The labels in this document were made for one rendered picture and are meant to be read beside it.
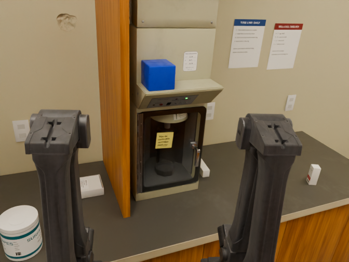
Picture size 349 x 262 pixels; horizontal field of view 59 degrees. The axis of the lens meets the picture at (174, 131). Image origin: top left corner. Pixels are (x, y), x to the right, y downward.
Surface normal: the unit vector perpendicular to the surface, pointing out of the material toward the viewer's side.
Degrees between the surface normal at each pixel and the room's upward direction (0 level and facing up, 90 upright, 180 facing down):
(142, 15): 90
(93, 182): 0
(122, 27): 90
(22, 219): 0
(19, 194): 0
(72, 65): 90
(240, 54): 90
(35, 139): 13
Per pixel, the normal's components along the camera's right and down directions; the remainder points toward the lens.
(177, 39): 0.37, 0.43
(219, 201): 0.06, -0.90
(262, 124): 0.07, -0.77
